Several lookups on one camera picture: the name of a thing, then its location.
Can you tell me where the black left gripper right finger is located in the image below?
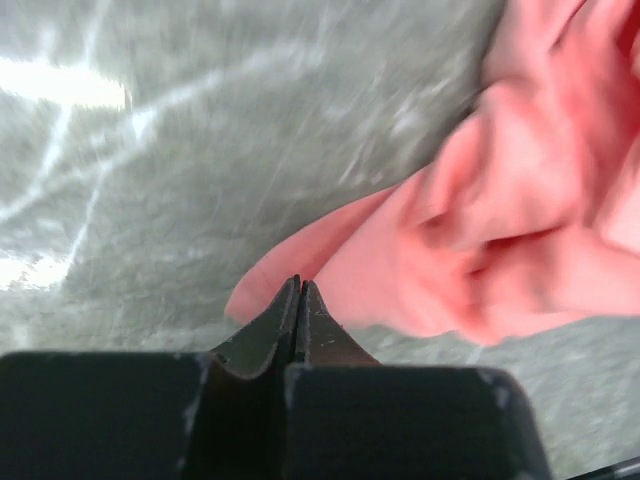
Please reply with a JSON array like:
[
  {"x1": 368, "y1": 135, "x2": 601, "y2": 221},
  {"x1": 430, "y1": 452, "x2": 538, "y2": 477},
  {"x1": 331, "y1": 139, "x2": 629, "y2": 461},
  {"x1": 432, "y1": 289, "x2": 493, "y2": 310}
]
[{"x1": 278, "y1": 282, "x2": 551, "y2": 479}]

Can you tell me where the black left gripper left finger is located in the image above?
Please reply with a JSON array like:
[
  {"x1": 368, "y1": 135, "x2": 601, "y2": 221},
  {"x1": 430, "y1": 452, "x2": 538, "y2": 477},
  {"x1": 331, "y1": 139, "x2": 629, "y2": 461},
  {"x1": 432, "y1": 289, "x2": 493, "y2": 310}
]
[{"x1": 1, "y1": 278, "x2": 301, "y2": 479}]

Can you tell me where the pink t shirt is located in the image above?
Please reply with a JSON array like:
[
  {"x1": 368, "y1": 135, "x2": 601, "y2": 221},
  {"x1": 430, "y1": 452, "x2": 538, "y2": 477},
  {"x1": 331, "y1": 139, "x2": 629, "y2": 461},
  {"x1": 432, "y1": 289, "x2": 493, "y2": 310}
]
[{"x1": 226, "y1": 1, "x2": 639, "y2": 345}]

